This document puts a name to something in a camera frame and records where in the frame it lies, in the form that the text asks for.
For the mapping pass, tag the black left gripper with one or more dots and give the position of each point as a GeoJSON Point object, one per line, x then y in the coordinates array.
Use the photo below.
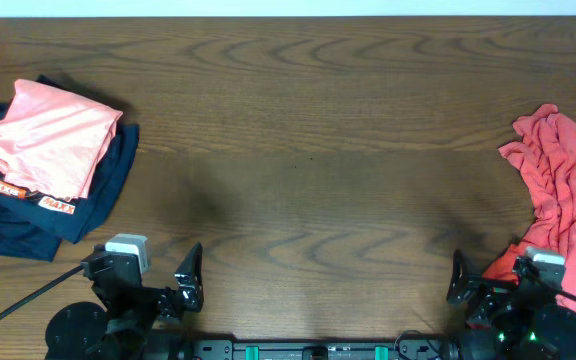
{"type": "Point", "coordinates": [166, 305]}

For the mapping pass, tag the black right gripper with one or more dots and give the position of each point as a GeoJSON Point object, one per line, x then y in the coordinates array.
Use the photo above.
{"type": "Point", "coordinates": [494, 294]}

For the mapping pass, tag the pink t-shirt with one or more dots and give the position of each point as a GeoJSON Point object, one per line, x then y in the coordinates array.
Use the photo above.
{"type": "Point", "coordinates": [51, 140]}

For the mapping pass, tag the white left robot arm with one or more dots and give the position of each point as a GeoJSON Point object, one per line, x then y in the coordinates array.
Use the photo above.
{"type": "Point", "coordinates": [121, 326]}

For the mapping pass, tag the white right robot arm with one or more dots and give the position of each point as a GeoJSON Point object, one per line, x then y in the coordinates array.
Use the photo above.
{"type": "Point", "coordinates": [551, 336]}

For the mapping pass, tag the red crumpled t-shirt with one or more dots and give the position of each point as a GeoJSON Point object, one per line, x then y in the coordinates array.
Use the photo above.
{"type": "Point", "coordinates": [545, 157]}

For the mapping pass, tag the navy blue folded t-shirt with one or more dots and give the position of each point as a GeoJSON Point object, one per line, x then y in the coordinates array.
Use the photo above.
{"type": "Point", "coordinates": [33, 227]}

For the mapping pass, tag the black printed folded t-shirt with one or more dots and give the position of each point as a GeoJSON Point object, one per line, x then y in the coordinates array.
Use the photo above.
{"type": "Point", "coordinates": [21, 192]}

